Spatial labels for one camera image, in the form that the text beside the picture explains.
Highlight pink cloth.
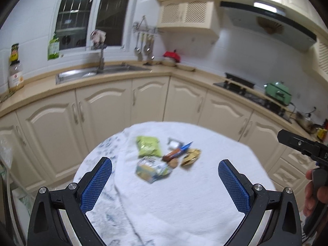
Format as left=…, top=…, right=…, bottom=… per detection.
left=91, top=30, right=106, bottom=44

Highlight cream lattice wall cabinet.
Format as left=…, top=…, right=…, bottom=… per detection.
left=156, top=0, right=221, bottom=44

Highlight person's right hand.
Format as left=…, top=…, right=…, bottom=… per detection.
left=302, top=170, right=318, bottom=217

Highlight dark kitchen window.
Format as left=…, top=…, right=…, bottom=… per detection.
left=55, top=0, right=135, bottom=54

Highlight grey range hood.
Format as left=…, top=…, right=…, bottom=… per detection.
left=219, top=0, right=317, bottom=52

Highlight black stove splash guard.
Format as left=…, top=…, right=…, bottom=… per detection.
left=224, top=72, right=256, bottom=88

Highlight red pot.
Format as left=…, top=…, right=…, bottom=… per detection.
left=163, top=51, right=181, bottom=66

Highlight steel pot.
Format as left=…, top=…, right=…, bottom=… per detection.
left=296, top=111, right=321, bottom=134

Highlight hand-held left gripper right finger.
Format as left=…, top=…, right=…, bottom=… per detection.
left=218, top=159, right=303, bottom=246

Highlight cream kitchen base cabinets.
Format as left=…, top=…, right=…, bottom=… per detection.
left=0, top=75, right=328, bottom=203

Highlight white tablecloth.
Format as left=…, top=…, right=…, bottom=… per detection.
left=73, top=121, right=277, bottom=246

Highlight yellow label sauce bottle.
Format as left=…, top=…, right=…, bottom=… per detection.
left=10, top=43, right=20, bottom=62

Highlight steel ladle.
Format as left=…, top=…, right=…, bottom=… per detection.
left=134, top=33, right=142, bottom=61

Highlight green snack packet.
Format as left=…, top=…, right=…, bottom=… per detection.
left=135, top=136, right=163, bottom=158

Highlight brown blue snack bar wrapper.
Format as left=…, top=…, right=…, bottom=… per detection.
left=162, top=141, right=194, bottom=162

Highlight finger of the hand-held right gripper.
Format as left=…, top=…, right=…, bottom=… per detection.
left=277, top=129, right=321, bottom=157

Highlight green dish soap bottle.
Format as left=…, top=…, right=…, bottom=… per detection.
left=47, top=32, right=60, bottom=61

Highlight golden yellow wrapper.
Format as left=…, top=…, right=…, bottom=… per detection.
left=181, top=148, right=202, bottom=167

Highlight steel spatula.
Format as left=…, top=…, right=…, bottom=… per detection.
left=143, top=34, right=151, bottom=57

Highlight black gas stove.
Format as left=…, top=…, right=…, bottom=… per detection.
left=213, top=72, right=293, bottom=123

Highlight clear plastic jar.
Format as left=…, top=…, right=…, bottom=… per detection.
left=8, top=61, right=25, bottom=91

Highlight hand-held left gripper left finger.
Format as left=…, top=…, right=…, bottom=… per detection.
left=27, top=157, right=113, bottom=246

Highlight steel faucet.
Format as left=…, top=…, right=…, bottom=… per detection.
left=91, top=43, right=107, bottom=73

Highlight beige kitchen countertop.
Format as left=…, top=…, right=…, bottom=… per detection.
left=0, top=64, right=328, bottom=144

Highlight green electric cooker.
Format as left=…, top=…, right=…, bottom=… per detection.
left=264, top=81, right=293, bottom=106

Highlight clear plastic bag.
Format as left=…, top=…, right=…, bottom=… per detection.
left=0, top=136, right=13, bottom=170

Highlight yellow seasoning container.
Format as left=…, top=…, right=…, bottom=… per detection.
left=318, top=119, right=328, bottom=140

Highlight small white wrapper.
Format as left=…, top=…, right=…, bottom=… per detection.
left=168, top=138, right=183, bottom=149

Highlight steel sink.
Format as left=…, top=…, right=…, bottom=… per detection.
left=56, top=64, right=151, bottom=85

